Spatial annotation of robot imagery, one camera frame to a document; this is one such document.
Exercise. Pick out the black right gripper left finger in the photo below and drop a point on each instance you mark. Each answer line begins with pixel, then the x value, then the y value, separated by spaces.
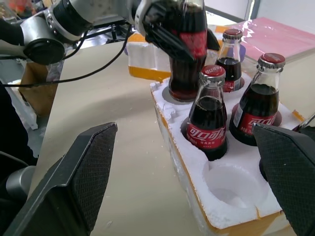
pixel 73 177

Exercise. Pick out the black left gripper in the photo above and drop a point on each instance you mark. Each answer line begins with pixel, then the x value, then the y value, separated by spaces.
pixel 162 12

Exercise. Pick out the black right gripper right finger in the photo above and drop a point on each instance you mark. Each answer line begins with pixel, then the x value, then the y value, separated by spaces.
pixel 292 172

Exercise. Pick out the glass cola bottle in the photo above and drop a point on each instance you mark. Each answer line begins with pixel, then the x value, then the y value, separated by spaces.
pixel 230 68
pixel 187 73
pixel 208 123
pixel 258 105

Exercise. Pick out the white foam box yellow tape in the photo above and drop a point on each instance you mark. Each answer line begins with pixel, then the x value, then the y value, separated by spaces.
pixel 142 56

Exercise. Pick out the white foam crate yellow tape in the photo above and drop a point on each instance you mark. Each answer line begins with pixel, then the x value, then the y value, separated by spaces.
pixel 236 186

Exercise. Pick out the brown cardboard box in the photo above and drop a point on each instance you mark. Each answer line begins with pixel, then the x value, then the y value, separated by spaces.
pixel 37 93

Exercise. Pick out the silver and black robot body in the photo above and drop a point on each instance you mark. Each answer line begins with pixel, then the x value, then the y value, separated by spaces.
pixel 17 182

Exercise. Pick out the pink sheet stack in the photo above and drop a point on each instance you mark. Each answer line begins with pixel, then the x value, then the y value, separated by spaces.
pixel 280 37

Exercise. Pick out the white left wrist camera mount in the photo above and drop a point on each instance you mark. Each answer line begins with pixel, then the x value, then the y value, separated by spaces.
pixel 139 17

